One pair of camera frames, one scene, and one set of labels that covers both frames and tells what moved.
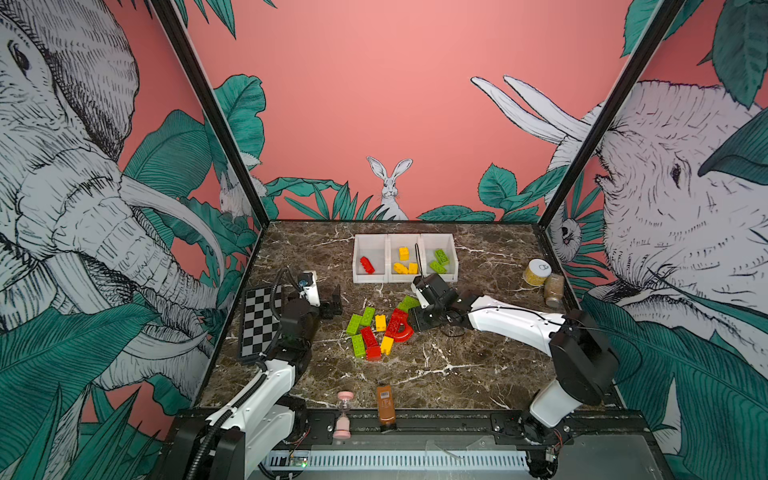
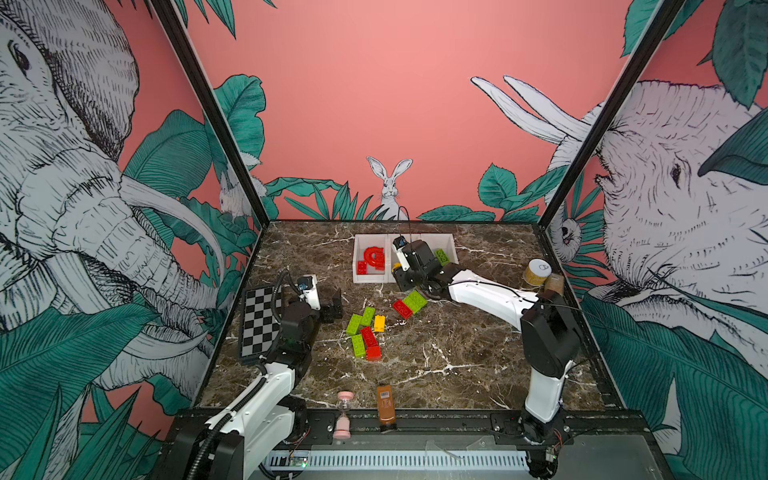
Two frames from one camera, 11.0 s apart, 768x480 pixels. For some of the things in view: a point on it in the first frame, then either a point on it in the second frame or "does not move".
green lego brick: (442, 258) does not move
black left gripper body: (324, 311) does not move
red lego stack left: (373, 351) does not move
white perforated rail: (401, 460) does not move
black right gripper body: (430, 318) -> (410, 279)
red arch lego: (398, 327) -> (375, 256)
